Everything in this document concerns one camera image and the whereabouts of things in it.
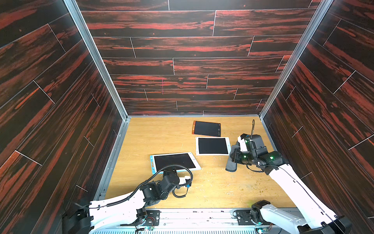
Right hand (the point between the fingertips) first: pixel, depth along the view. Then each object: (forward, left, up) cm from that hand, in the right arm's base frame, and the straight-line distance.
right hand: (233, 154), depth 78 cm
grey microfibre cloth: (-7, +2, 0) cm, 7 cm away
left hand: (-6, +33, -7) cm, 34 cm away
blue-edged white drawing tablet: (+2, +27, -13) cm, 30 cm away
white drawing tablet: (+17, +8, -19) cm, 27 cm away
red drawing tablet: (+32, +12, -18) cm, 39 cm away
